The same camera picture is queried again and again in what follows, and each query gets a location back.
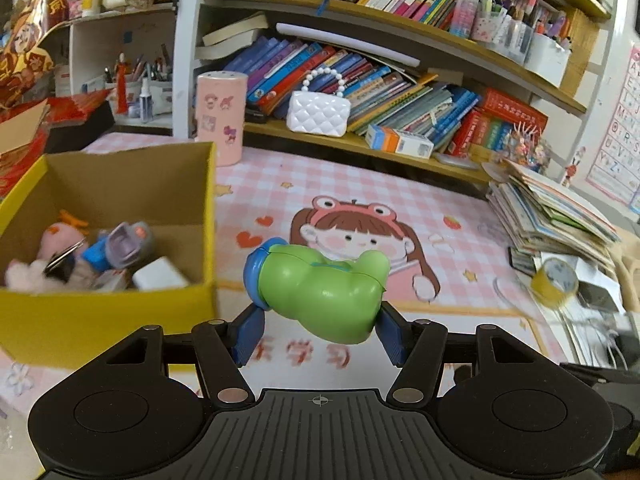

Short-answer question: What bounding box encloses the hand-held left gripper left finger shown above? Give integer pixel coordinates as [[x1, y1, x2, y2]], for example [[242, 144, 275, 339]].
[[90, 304, 267, 406]]

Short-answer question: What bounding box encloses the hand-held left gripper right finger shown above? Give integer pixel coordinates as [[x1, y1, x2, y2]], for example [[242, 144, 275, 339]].
[[376, 305, 548, 406]]

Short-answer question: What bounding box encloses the green frog toy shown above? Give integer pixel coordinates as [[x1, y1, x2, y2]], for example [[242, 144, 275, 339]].
[[243, 240, 390, 346]]

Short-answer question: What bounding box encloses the white charger plug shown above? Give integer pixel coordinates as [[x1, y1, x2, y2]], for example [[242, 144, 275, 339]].
[[132, 256, 190, 291]]

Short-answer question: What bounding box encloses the small white red box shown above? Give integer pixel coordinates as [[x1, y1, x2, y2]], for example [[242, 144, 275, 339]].
[[92, 269, 131, 292]]

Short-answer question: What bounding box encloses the yellow cardboard box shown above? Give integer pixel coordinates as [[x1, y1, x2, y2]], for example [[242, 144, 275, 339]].
[[0, 141, 218, 373]]

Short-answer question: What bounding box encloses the grey toy car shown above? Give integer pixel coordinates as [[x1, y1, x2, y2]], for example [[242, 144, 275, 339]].
[[82, 221, 158, 271]]

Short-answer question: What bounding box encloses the black binder clip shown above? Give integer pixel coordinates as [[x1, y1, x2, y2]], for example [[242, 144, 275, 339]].
[[45, 240, 86, 281]]

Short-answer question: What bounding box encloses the pink plush toy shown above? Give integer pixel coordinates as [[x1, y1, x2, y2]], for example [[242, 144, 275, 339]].
[[5, 210, 101, 293]]

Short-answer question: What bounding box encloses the pink checked printed mat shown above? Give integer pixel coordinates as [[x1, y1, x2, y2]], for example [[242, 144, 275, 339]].
[[0, 132, 601, 411]]

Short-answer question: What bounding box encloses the yellow tape roll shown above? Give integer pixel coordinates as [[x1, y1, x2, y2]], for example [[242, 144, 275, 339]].
[[530, 256, 580, 308]]

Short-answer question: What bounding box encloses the dark phone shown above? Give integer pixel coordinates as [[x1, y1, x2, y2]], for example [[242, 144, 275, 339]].
[[509, 246, 538, 277]]

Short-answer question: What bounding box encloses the grey flat case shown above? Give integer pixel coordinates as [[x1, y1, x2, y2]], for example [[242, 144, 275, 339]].
[[432, 151, 482, 171]]

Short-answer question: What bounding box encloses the orange blue white carton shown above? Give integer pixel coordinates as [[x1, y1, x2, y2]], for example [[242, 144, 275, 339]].
[[366, 124, 434, 161]]

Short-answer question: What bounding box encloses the stack of booklets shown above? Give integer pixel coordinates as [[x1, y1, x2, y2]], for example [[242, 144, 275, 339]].
[[486, 157, 623, 273]]

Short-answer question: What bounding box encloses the pink cylindrical container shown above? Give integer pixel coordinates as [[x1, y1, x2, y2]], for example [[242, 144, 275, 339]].
[[194, 71, 249, 167]]

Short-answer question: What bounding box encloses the red boxed book set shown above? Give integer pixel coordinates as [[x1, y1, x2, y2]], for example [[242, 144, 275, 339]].
[[446, 109, 516, 161]]

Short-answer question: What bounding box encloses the row of blue books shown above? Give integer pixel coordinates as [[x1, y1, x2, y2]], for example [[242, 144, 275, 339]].
[[220, 35, 483, 153]]

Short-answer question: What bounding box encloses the white pen holder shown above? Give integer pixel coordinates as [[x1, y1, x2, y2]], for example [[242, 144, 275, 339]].
[[102, 47, 173, 121]]

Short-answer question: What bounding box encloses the red dictionary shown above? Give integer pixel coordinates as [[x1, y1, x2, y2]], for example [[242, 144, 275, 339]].
[[477, 87, 548, 126]]

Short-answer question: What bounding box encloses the red tassel ornament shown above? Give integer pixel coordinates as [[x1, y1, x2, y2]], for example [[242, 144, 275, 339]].
[[114, 55, 131, 116]]

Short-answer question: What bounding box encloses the thick dark-cover book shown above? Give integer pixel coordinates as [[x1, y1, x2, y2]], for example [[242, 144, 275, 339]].
[[202, 12, 271, 47], [195, 42, 261, 61]]

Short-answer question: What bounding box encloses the red paper decoration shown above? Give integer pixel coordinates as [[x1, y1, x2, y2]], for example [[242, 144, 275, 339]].
[[0, 87, 116, 201]]

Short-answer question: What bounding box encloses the white paper roll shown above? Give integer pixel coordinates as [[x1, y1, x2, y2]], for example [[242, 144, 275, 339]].
[[276, 22, 418, 67]]

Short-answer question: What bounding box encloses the brown cardboard sheet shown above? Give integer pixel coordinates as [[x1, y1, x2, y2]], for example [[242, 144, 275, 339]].
[[0, 100, 51, 156]]

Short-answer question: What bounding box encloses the white pen organizer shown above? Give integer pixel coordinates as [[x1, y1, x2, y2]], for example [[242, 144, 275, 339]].
[[524, 32, 572, 88]]

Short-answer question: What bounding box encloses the white shelf cabinet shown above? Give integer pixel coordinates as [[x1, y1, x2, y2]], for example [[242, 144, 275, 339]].
[[50, 5, 191, 136]]

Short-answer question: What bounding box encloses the clear pen cup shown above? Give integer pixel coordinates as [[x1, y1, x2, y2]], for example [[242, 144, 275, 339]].
[[472, 0, 536, 66]]

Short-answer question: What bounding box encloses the wooden bookshelf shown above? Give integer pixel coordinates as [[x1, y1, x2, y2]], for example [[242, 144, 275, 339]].
[[172, 0, 621, 186]]

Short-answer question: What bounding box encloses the clear glitter bottle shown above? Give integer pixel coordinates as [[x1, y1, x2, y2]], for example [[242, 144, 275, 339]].
[[449, 0, 482, 41]]

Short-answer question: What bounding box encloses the red gold foil decoration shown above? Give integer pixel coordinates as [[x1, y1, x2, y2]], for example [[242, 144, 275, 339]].
[[0, 0, 73, 108]]

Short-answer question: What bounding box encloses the white quilted pearl-handle handbag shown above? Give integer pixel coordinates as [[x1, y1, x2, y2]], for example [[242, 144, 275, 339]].
[[286, 66, 352, 138]]

